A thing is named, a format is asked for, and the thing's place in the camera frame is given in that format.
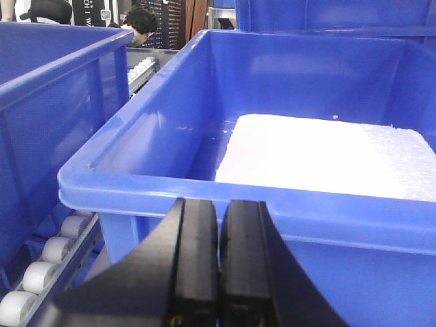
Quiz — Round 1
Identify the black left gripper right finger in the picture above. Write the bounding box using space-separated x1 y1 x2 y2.
219 200 347 326

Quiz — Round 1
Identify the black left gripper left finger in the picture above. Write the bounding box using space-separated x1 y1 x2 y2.
30 198 218 326

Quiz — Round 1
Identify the blue crate middle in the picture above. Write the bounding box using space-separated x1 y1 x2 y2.
58 30 435 326

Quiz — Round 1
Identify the blue crate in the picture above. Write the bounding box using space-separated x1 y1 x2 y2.
58 30 435 326
1 22 133 266

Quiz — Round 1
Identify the blue crate left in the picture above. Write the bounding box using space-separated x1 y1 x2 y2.
1 22 133 266

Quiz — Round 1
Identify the person with black hair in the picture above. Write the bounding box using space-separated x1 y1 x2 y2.
108 4 159 48

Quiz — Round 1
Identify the blue crate upper background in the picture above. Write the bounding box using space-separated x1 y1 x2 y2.
236 1 435 48

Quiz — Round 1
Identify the black office chair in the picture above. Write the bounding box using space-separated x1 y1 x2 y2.
19 0 73 25

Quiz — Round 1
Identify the white roller conveyor rail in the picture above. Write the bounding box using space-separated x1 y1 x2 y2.
1 211 102 326

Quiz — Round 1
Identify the far white roller rail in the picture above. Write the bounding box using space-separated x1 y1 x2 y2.
127 57 159 96

